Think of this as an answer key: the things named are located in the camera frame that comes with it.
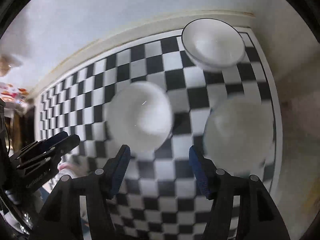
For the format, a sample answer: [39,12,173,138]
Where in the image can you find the white bowl with blue pattern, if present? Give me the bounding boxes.
[203,97,273,174]

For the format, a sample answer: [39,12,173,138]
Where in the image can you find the white bowl with black rim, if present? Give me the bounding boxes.
[181,18,245,72]

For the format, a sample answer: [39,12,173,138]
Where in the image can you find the black white checkered cloth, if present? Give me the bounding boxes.
[35,28,282,239]

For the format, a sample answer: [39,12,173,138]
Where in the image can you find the colourful wall stickers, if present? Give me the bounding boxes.
[0,82,29,103]

